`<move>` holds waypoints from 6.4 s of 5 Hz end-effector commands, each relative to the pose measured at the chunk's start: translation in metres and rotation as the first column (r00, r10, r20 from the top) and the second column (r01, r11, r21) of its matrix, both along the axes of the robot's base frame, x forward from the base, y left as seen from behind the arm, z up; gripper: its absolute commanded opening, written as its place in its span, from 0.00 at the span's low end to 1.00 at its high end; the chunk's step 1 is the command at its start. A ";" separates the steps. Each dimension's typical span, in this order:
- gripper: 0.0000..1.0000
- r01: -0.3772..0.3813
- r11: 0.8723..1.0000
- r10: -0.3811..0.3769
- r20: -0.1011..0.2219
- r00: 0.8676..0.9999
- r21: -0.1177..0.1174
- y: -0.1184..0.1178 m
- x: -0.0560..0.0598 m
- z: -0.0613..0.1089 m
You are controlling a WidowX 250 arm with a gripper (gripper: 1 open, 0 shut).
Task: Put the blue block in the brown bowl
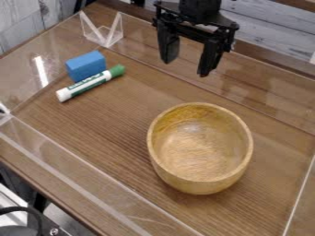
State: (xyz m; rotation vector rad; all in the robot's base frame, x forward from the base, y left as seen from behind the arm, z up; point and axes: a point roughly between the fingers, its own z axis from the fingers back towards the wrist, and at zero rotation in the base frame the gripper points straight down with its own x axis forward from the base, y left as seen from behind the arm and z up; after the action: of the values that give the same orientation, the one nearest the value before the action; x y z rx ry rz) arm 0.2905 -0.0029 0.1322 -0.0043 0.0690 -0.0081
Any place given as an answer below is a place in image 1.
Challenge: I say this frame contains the black cable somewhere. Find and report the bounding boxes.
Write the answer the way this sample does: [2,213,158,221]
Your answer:
[0,206,44,236]

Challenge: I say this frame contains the clear acrylic tray wall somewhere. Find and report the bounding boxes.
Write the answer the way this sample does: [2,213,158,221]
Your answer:
[0,17,315,236]

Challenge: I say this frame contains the green and white marker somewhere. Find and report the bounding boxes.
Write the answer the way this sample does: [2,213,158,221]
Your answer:
[55,65,126,102]

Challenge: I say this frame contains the brown wooden bowl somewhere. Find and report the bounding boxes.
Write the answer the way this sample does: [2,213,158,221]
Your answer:
[147,102,254,195]

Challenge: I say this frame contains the blue block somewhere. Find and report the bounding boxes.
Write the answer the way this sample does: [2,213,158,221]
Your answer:
[66,51,107,82]

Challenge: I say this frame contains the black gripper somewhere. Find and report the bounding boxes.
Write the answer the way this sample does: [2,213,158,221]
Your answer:
[154,0,241,77]

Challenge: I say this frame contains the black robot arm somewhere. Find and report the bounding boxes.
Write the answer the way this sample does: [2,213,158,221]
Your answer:
[153,0,241,77]

